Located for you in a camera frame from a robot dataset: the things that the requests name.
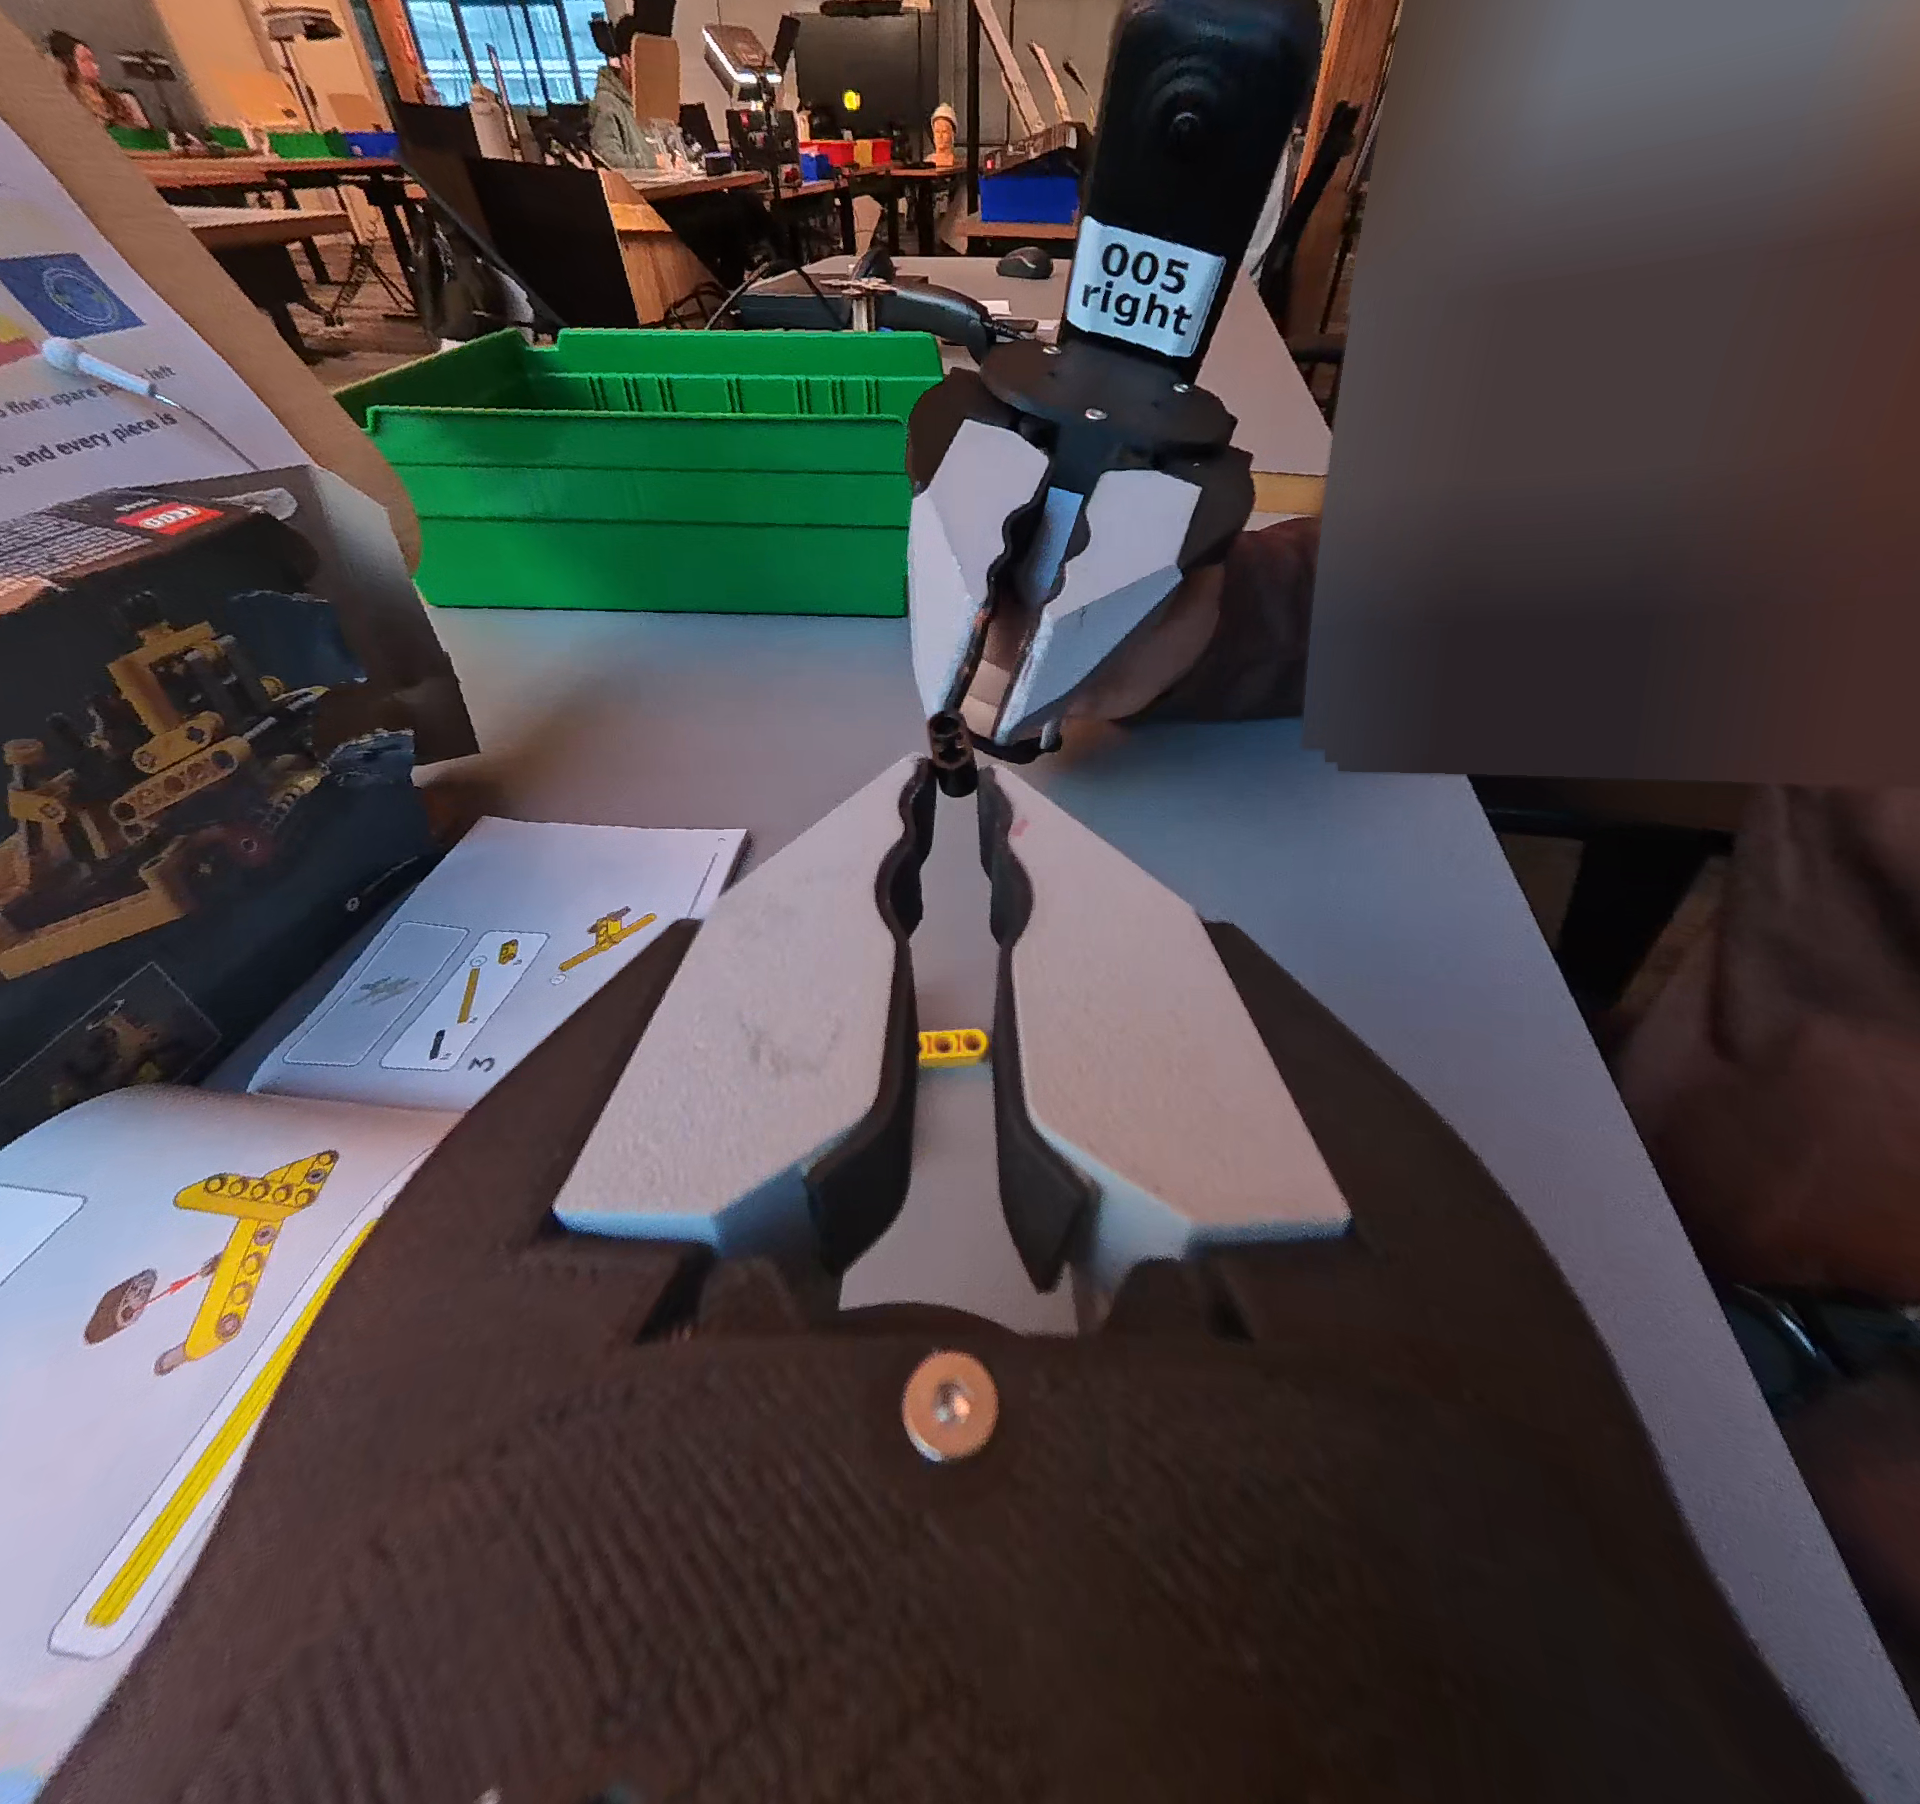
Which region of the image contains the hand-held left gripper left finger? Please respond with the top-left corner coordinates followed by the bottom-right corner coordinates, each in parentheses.
top-left (553, 751), bottom-right (921, 1274)

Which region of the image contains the person's right hand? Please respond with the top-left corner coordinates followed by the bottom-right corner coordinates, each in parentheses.
top-left (1101, 514), bottom-right (1322, 730)

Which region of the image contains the black computer monitor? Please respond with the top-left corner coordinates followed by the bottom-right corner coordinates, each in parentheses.
top-left (792, 7), bottom-right (943, 143)

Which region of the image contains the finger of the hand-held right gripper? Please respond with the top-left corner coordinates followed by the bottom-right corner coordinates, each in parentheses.
top-left (907, 415), bottom-right (1056, 718)
top-left (994, 469), bottom-right (1206, 748)

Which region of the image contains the green plastic bin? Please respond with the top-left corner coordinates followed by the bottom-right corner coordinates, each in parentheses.
top-left (336, 327), bottom-right (950, 622)

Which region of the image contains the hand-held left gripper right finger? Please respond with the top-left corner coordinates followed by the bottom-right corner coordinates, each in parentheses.
top-left (972, 766), bottom-right (1355, 1293)

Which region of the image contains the wooden post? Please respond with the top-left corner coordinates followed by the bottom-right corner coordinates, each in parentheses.
top-left (1264, 0), bottom-right (1430, 343)

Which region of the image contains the dark lego set box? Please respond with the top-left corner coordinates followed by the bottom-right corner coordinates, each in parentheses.
top-left (0, 461), bottom-right (485, 1150)

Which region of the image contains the black easel board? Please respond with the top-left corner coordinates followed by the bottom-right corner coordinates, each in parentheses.
top-left (392, 97), bottom-right (640, 340)

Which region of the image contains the black device on table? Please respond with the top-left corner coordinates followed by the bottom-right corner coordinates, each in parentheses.
top-left (731, 274), bottom-right (1041, 351)

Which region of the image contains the lego instruction booklet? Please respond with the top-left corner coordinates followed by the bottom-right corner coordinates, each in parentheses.
top-left (0, 815), bottom-right (752, 1780)

